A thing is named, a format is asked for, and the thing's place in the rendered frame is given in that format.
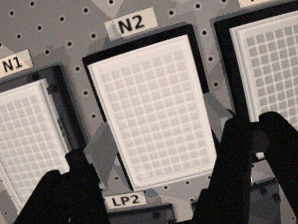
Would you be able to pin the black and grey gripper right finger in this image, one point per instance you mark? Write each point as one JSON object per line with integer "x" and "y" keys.
{"x": 227, "y": 198}

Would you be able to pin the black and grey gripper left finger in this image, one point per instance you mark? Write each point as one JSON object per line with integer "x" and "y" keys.
{"x": 89, "y": 171}

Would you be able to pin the grey perforated base plate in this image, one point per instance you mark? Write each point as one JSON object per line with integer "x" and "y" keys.
{"x": 62, "y": 32}

